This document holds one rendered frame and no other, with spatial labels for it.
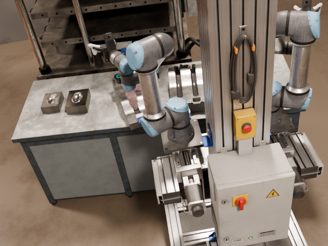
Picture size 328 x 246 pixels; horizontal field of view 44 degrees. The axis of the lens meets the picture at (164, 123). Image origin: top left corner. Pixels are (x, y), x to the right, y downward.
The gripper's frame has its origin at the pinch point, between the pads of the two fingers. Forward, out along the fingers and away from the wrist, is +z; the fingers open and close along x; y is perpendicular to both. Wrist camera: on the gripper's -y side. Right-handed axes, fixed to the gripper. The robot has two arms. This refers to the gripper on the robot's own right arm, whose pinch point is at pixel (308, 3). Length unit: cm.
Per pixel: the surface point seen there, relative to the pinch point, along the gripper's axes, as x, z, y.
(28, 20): -202, -1, -9
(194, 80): -77, -7, 46
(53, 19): -216, 43, 12
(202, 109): -68, -29, 55
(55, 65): -207, 11, 39
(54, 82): -193, -14, 40
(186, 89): -81, -17, 47
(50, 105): -174, -48, 36
